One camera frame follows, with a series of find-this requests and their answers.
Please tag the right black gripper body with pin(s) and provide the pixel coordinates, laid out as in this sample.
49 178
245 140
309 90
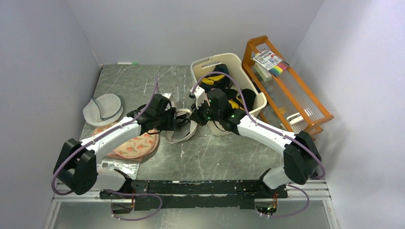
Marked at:
204 114

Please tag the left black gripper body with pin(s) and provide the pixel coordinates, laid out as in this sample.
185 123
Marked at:
167 121

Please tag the white mesh laundry bag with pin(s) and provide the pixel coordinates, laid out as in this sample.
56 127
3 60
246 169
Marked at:
175 137

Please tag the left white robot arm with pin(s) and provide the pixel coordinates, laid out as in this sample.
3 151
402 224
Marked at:
79 163

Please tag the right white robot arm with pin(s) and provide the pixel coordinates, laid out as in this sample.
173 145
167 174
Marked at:
300 156

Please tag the black bra in mesh bag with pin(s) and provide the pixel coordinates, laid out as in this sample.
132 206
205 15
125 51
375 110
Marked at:
183 123

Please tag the floral pink laundry bag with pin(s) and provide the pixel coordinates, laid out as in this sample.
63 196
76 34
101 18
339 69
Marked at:
137 148

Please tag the yellow bra in basket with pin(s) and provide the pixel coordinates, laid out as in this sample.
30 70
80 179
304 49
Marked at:
236 104

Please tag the black bra in basket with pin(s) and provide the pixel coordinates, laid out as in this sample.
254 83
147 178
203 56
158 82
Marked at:
247 97

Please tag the cream plastic laundry basket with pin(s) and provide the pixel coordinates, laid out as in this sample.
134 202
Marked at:
234 64

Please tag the black yellow garment in basket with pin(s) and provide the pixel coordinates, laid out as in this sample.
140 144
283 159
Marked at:
215 80

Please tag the green white marker pen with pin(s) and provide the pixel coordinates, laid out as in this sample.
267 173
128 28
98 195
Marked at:
127 63

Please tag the orange wooden rack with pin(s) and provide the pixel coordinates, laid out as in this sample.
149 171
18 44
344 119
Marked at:
293 102

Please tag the coloured marker pen pack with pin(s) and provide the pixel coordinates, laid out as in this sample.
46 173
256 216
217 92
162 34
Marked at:
271 62

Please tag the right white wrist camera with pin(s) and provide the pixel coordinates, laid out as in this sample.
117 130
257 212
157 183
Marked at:
198 94

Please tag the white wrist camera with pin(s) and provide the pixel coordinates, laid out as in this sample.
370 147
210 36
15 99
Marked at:
167 97
198 94

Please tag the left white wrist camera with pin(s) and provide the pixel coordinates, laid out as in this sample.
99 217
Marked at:
167 97

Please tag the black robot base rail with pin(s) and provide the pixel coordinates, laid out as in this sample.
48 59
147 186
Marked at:
151 194

